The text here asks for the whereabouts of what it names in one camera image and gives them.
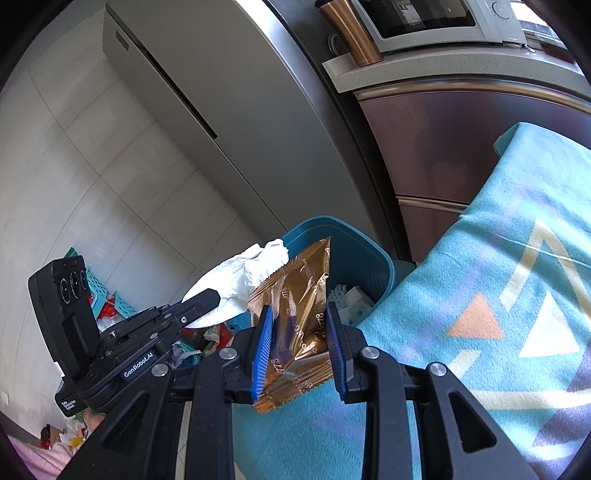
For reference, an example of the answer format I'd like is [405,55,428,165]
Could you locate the white tissue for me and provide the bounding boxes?
[182,239,290,329]

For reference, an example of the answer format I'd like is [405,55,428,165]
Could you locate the silver microwave oven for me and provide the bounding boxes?
[351,0,528,47]

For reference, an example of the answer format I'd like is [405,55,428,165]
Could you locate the teal lattice plastic basket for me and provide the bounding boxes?
[65,247,134,324]

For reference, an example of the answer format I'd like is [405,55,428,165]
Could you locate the gold snack wrapper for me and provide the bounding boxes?
[247,236,334,415]

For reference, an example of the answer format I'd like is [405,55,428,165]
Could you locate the colourful plastic bags pile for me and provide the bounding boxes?
[171,323,241,370]

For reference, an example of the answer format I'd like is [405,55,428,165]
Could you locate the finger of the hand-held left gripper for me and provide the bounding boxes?
[159,288,221,343]

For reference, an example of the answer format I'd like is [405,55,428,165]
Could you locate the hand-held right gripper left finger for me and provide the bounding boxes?
[60,305,274,480]

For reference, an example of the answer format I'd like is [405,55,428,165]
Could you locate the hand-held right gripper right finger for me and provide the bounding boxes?
[327,302,539,480]

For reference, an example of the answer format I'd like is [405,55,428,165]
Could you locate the teal grey printed blanket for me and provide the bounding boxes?
[231,121,591,480]

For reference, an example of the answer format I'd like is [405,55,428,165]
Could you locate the copper travel tumbler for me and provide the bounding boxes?
[315,0,384,65]

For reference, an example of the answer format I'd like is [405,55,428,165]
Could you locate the teal plastic trash bin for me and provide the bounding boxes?
[281,216,397,333]

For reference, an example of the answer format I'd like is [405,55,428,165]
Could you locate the grey refrigerator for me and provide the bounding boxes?
[102,0,416,264]

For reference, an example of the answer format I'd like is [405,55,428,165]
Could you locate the brown kitchen base cabinets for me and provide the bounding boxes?
[353,76,591,264]

